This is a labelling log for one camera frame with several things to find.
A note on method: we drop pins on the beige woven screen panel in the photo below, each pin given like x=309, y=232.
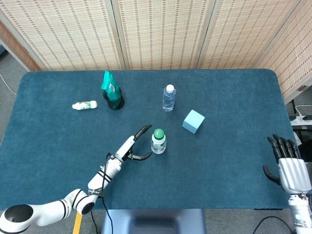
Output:
x=61, y=34
x=295, y=53
x=239, y=34
x=161, y=34

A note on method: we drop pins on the black mesh pen cup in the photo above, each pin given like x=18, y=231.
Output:
x=117, y=104

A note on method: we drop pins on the white power strip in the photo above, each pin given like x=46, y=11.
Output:
x=302, y=119

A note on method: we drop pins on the green plastic package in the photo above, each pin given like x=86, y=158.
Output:
x=109, y=83

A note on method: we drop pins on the clear plastic water bottle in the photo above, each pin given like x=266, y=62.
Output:
x=169, y=100

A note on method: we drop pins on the yellow floor strip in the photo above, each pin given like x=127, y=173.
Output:
x=78, y=223

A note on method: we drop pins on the blue grey robot torso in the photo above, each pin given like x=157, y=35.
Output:
x=153, y=221

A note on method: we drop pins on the small white yogurt bottle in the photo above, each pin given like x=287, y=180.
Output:
x=85, y=105

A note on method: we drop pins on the teal blue table mat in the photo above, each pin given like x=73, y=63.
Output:
x=219, y=158

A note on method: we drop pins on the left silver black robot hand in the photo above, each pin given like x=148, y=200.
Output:
x=124, y=148

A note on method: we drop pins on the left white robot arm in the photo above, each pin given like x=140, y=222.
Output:
x=104, y=176

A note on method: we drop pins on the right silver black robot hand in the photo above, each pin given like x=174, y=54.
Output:
x=292, y=173

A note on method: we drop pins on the white bottle with green cap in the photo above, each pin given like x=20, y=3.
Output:
x=158, y=143

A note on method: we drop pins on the metal screen hinge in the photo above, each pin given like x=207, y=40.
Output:
x=301, y=88

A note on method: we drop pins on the light blue foam cube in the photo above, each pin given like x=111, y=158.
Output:
x=193, y=122

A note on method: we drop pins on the reddish brown woven panel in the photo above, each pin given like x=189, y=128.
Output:
x=14, y=44

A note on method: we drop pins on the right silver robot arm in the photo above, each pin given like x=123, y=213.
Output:
x=301, y=212

